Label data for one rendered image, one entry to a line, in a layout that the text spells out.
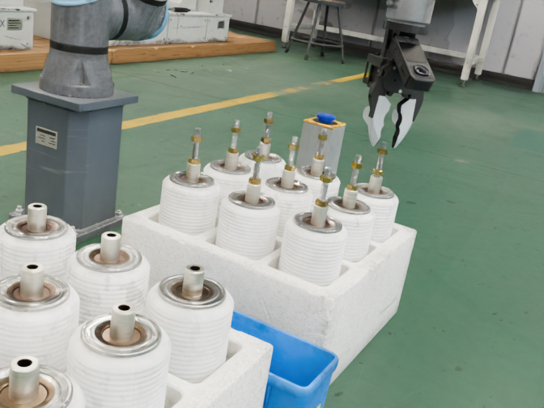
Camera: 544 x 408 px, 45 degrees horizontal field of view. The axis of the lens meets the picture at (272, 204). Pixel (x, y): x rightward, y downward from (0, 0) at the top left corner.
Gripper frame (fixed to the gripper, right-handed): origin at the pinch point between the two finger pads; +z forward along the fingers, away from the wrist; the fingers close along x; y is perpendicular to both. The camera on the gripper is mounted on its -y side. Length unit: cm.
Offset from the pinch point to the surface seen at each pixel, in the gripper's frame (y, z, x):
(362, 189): 1.3, 9.6, 2.1
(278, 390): -36, 25, 27
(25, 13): 226, 10, 73
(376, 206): -3.9, 10.9, 1.3
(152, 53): 286, 30, 7
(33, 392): -55, 9, 55
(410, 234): -1.8, 16.9, -8.0
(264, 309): -19.1, 22.6, 24.4
